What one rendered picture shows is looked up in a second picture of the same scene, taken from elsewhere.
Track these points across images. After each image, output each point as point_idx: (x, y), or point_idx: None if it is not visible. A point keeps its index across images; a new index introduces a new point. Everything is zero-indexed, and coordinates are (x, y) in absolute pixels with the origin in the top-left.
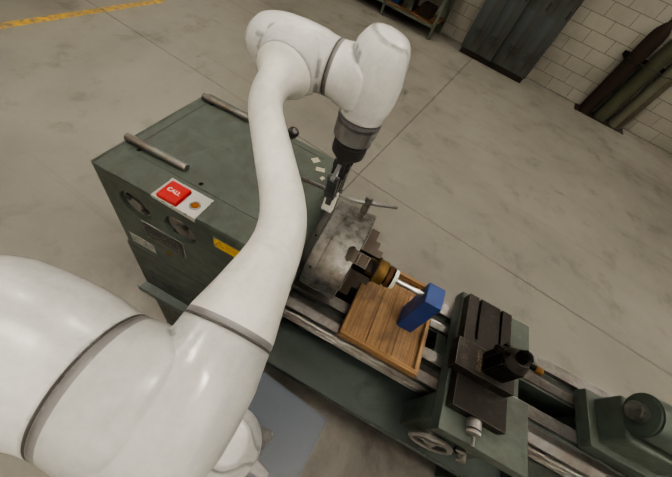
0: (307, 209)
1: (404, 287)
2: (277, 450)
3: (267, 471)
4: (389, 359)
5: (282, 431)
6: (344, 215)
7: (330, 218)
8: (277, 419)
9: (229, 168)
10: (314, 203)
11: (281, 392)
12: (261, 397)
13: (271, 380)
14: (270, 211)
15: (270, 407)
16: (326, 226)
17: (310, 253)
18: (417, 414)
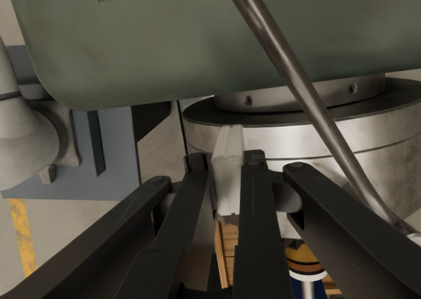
0: (253, 54)
1: (301, 286)
2: (74, 176)
3: (49, 182)
4: (217, 260)
5: (89, 171)
6: (329, 155)
7: (287, 126)
8: (105, 154)
9: None
10: (297, 54)
11: (128, 141)
12: (108, 125)
13: (129, 123)
14: None
15: (108, 140)
16: (256, 130)
17: (192, 121)
18: (210, 285)
